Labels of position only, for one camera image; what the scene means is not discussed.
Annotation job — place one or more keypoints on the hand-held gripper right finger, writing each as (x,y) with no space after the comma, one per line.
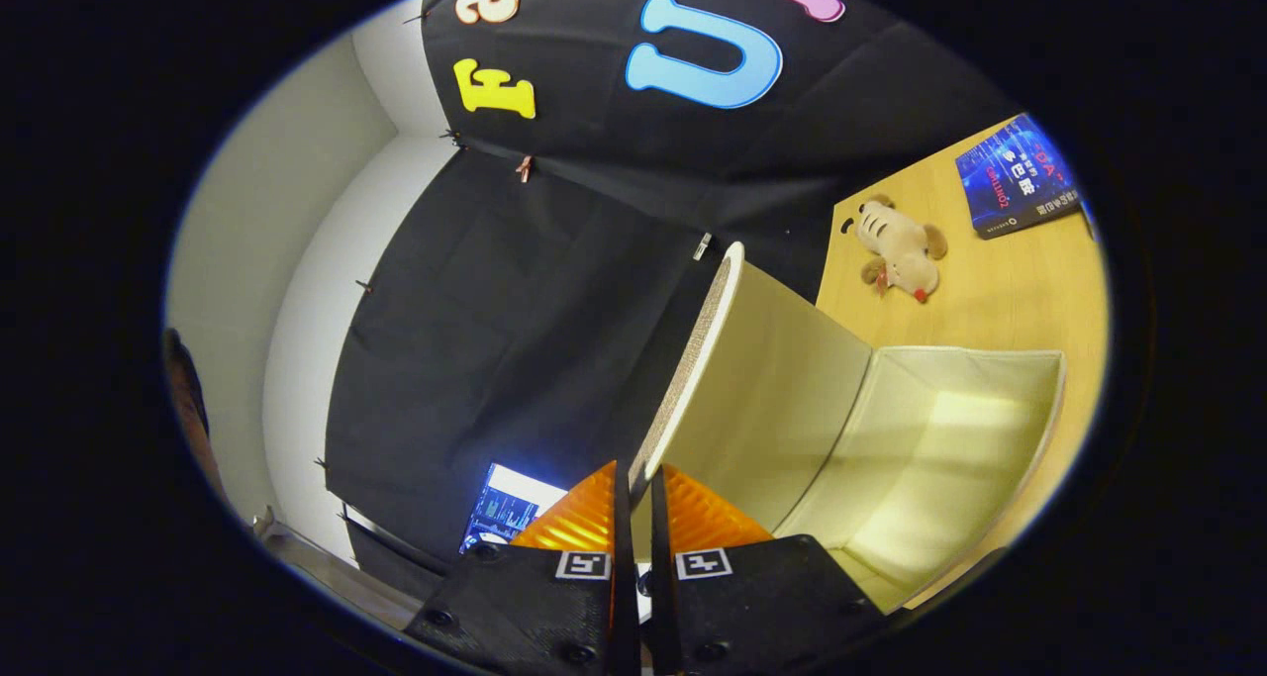
(661,577)

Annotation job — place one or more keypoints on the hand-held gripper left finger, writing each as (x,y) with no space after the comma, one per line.
(624,577)

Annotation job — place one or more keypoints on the beige fabric storage box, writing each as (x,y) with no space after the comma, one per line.
(792,409)

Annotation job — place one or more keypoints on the computer monitor screen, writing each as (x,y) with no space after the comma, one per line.
(505,508)

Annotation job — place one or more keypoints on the white cloth clip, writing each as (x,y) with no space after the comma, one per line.
(702,246)

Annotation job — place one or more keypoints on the tan plush dog toy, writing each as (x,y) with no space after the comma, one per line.
(901,245)

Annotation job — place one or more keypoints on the pink cloth clip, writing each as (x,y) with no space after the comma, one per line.
(524,168)

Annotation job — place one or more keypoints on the dark blue book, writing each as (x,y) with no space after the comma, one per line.
(1015,176)

